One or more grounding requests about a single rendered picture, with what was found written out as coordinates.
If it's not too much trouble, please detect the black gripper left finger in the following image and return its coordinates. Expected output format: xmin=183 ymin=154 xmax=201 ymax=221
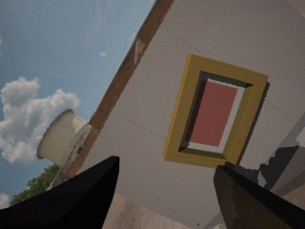
xmin=0 ymin=156 xmax=121 ymax=229

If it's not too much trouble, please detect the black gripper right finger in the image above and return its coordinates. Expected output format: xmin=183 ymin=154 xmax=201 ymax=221
xmin=213 ymin=164 xmax=305 ymax=229

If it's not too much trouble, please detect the brown wooden picture frame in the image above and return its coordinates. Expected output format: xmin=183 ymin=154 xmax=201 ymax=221
xmin=163 ymin=54 xmax=268 ymax=170

